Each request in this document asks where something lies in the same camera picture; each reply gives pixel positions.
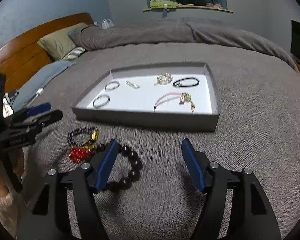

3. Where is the green cloth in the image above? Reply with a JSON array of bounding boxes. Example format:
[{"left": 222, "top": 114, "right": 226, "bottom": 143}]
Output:
[{"left": 149, "top": 0, "right": 178, "bottom": 9}]

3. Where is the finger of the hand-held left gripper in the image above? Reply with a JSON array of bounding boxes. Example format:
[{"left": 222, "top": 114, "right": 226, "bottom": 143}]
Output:
[
  {"left": 15, "top": 102, "right": 52, "bottom": 117},
  {"left": 22, "top": 109, "right": 64, "bottom": 130}
]

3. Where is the black cloth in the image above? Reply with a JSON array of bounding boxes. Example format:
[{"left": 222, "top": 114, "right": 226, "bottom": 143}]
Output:
[{"left": 176, "top": 0, "right": 203, "bottom": 6}]

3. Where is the wooden headboard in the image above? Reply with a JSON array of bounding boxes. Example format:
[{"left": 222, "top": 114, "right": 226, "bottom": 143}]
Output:
[{"left": 0, "top": 12, "right": 94, "bottom": 93}]

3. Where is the white plastic bag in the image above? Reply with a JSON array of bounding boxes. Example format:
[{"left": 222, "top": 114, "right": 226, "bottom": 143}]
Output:
[{"left": 101, "top": 19, "right": 115, "bottom": 30}]

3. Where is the striped pillow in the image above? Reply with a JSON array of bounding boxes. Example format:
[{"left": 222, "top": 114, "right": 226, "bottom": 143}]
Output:
[{"left": 62, "top": 46, "right": 86, "bottom": 60}]

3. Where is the red bead bracelet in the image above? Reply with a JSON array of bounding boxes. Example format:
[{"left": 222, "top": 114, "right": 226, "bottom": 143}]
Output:
[{"left": 68, "top": 147, "right": 90, "bottom": 162}]

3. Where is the olive pillow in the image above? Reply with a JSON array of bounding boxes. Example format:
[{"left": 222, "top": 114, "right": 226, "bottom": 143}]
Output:
[{"left": 37, "top": 22, "right": 88, "bottom": 61}]

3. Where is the white pearl strip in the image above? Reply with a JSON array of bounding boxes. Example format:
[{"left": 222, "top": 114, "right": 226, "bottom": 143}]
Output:
[{"left": 125, "top": 80, "right": 140, "bottom": 90}]

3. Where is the silver bangle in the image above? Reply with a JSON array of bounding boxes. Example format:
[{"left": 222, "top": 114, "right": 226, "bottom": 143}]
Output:
[
  {"left": 104, "top": 80, "right": 120, "bottom": 91},
  {"left": 93, "top": 94, "right": 110, "bottom": 108}
]

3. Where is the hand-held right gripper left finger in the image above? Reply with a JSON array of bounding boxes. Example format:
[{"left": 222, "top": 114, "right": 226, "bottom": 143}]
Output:
[{"left": 16, "top": 139, "right": 119, "bottom": 240}]

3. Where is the gold pearl bracelet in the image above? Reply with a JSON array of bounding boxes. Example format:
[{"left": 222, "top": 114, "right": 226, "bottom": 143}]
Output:
[{"left": 154, "top": 73, "right": 174, "bottom": 86}]

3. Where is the dark wooden bead bracelet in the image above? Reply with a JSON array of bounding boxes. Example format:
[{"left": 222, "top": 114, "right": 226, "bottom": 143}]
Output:
[{"left": 86, "top": 144, "right": 143, "bottom": 193}]

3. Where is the grey cardboard box lid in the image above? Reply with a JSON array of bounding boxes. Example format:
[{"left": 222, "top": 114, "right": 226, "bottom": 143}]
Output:
[{"left": 72, "top": 62, "right": 220, "bottom": 132}]

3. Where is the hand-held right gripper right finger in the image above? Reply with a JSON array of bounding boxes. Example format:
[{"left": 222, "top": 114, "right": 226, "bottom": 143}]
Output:
[{"left": 181, "top": 138, "right": 282, "bottom": 240}]

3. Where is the grey duvet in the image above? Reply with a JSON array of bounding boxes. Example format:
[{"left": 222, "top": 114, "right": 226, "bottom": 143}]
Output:
[{"left": 67, "top": 17, "right": 299, "bottom": 72}]

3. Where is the black cord bracelet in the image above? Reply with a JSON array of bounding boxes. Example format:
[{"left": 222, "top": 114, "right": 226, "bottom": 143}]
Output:
[{"left": 172, "top": 77, "right": 200, "bottom": 88}]

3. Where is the white charger with cable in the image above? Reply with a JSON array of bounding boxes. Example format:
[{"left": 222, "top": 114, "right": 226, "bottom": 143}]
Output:
[{"left": 25, "top": 87, "right": 44, "bottom": 105}]

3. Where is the blue and gold bead bracelet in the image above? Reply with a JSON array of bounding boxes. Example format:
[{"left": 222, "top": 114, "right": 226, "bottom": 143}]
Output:
[{"left": 68, "top": 127, "right": 100, "bottom": 146}]

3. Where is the blue blanket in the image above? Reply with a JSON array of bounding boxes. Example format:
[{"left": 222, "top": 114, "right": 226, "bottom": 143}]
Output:
[{"left": 9, "top": 59, "right": 77, "bottom": 110}]

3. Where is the wooden windowsill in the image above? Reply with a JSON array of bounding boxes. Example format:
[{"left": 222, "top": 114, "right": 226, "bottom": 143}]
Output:
[{"left": 142, "top": 5, "right": 234, "bottom": 13}]

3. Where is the person's left hand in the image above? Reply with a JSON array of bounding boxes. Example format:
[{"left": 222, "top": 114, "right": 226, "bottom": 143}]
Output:
[{"left": 12, "top": 149, "right": 25, "bottom": 177}]

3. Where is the pink cord pendant bracelet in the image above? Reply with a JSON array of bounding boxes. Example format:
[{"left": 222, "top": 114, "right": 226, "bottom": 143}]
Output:
[{"left": 154, "top": 92, "right": 197, "bottom": 114}]

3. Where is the person's left forearm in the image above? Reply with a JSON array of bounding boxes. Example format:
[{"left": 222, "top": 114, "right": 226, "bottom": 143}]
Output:
[{"left": 0, "top": 155, "right": 19, "bottom": 233}]

